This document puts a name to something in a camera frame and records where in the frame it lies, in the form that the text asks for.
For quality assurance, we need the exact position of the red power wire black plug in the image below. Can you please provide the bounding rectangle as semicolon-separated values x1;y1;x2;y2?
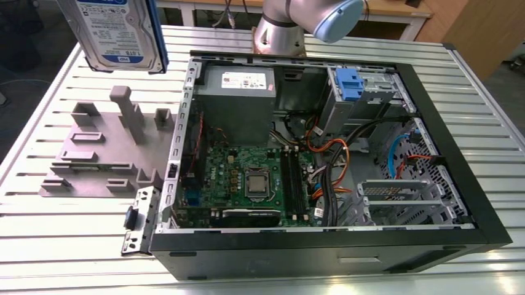
403;155;446;165

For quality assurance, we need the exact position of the hard disk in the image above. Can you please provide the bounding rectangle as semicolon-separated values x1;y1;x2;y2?
54;0;168;74

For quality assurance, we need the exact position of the green motherboard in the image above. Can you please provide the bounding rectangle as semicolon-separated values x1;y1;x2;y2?
175;146;324;228

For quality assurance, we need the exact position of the CPU socket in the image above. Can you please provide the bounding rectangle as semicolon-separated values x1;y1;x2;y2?
241;167;276;202

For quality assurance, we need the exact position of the silver CPU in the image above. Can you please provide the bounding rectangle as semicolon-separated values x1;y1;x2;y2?
247;175;271;194

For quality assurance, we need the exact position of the grey power supply unit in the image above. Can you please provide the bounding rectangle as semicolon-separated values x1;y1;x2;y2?
192;65;276;148

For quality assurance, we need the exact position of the black RAM slot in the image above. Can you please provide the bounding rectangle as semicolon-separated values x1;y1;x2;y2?
289;146;309;221
280;147;299;221

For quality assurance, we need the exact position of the black graphics card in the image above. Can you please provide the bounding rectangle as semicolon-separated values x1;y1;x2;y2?
211;207;283;229

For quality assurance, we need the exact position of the blue drive latch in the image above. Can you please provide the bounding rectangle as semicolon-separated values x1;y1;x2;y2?
333;68;364;102

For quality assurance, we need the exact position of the metal optical drive cage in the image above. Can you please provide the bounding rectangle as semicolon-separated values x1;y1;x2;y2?
319;66;412;151

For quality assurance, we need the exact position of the grey parts rack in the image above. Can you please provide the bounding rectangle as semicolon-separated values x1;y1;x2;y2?
38;85;181;199

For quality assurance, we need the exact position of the black open PC case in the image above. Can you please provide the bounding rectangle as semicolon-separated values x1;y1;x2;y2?
148;50;512;281

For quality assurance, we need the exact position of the black blue latch knob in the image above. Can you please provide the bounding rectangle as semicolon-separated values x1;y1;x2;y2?
124;206;140;230

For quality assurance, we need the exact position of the wooden top desk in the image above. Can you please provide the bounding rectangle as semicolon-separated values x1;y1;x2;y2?
162;0;434;42

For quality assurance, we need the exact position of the orange wire bundle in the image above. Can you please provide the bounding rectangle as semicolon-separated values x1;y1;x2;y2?
307;138;351;191

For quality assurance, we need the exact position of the black cable bundle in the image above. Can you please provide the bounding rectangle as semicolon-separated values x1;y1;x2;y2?
321;116;411;227

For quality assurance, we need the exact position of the blue data wire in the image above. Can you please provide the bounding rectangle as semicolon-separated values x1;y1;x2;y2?
387;130;412;179

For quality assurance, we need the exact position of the metal hinged slot bracket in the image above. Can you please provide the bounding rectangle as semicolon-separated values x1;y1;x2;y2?
120;186;160;256

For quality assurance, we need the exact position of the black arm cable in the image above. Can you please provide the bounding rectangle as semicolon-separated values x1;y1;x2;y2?
211;0;247;29

